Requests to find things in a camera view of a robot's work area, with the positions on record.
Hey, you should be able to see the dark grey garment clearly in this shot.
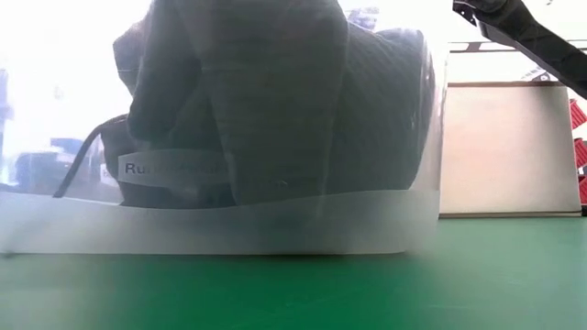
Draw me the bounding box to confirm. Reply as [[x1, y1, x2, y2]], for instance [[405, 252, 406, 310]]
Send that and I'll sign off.
[[112, 0, 349, 207]]

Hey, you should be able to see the dark green garment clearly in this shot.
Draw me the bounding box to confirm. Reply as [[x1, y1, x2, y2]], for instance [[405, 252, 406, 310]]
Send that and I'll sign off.
[[338, 27, 437, 192]]

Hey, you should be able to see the clear plastic storage bin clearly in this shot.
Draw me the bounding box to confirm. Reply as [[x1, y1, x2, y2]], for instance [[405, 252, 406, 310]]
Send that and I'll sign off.
[[0, 0, 449, 257]]

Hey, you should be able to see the green table mat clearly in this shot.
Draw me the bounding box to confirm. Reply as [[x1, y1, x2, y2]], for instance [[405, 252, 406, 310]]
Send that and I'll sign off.
[[0, 214, 587, 330]]

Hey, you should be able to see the black garment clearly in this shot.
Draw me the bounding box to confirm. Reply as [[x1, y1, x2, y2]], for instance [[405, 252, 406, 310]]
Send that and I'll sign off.
[[98, 114, 152, 210]]

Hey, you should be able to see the cardboard box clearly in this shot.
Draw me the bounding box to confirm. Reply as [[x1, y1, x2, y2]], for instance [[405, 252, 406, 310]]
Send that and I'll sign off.
[[438, 81, 582, 219]]

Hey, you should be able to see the red and black toolbox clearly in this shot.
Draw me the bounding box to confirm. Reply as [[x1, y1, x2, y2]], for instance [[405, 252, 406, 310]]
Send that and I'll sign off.
[[570, 98, 587, 205]]

